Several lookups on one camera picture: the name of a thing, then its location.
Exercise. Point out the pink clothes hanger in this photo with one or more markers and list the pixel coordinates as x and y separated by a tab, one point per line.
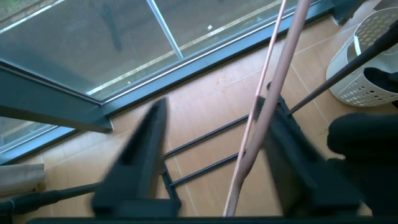
277	77

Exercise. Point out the black clothes rack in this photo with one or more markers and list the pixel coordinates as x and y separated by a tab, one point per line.
205	137

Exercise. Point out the white laundry basket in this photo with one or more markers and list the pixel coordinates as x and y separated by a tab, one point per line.
357	93

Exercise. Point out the beige curtain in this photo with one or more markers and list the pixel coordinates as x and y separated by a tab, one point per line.
18	177

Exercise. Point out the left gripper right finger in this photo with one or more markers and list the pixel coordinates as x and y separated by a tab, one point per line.
301	180

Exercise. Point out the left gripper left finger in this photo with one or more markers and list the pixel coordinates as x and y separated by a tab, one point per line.
136	180

